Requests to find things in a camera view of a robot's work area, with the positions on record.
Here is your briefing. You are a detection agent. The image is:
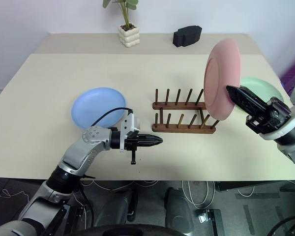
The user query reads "black table foot bar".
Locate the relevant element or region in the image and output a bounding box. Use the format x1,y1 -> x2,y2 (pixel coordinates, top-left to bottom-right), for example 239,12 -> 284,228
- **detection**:
215,181 -> 295,198

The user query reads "green leafy plant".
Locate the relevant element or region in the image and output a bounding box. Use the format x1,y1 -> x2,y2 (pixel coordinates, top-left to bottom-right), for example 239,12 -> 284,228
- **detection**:
102,0 -> 140,30

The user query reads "dark rounded shape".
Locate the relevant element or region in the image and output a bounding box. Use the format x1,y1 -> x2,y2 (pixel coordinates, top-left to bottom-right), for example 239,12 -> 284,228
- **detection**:
95,188 -> 139,223
164,187 -> 195,232

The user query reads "thin white string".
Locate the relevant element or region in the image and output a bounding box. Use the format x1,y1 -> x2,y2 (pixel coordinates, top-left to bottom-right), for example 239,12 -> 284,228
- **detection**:
0,177 -> 31,200

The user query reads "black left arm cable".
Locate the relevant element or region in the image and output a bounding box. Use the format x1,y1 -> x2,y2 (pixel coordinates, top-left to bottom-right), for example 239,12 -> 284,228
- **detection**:
90,107 -> 134,127

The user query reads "blue plate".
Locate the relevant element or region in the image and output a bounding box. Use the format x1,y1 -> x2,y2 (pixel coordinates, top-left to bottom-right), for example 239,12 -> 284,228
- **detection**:
71,87 -> 127,129

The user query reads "green plate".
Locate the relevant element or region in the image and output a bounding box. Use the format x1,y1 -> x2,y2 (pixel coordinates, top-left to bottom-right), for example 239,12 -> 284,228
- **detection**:
238,76 -> 285,114

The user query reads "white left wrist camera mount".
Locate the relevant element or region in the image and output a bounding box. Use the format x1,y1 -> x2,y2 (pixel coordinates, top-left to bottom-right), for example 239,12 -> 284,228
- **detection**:
119,112 -> 141,152

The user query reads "white bubble plant pot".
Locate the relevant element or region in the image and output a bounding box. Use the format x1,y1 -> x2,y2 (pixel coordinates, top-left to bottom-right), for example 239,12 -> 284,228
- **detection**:
117,24 -> 141,48

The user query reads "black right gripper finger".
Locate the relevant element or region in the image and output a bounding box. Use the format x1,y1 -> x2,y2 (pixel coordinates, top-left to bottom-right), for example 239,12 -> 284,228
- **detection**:
226,85 -> 270,117
239,86 -> 268,107

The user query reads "dark curved rim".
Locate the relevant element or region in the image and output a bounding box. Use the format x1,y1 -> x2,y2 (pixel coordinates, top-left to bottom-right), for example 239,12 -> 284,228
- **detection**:
81,223 -> 190,236

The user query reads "white floor cable loop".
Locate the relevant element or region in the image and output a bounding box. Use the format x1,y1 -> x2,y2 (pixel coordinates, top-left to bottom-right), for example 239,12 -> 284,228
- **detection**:
181,180 -> 216,210

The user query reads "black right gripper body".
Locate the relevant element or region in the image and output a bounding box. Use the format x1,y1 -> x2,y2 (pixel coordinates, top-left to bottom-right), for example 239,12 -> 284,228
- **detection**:
245,96 -> 292,135

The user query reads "grey robot torso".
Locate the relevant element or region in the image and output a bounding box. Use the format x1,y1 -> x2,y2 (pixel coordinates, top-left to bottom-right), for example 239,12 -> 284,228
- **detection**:
0,219 -> 41,236

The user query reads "purple mat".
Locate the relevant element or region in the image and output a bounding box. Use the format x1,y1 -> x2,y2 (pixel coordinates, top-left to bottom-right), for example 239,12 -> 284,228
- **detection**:
278,60 -> 295,99

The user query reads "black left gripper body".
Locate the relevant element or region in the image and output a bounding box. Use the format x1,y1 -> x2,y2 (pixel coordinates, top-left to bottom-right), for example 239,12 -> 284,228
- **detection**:
124,131 -> 141,165

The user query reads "black foam block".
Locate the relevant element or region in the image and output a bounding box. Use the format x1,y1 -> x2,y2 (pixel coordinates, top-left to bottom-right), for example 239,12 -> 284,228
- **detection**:
172,25 -> 203,49

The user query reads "wooden dish rack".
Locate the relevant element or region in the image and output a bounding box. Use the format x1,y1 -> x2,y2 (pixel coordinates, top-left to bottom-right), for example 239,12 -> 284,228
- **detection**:
151,88 -> 218,135

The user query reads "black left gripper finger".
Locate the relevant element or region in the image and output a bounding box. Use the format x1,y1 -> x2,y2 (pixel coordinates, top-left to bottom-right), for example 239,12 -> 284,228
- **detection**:
138,134 -> 163,143
138,140 -> 164,148

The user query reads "pink plate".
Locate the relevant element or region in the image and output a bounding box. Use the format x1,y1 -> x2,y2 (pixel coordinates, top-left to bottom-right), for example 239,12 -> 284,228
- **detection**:
203,38 -> 242,121

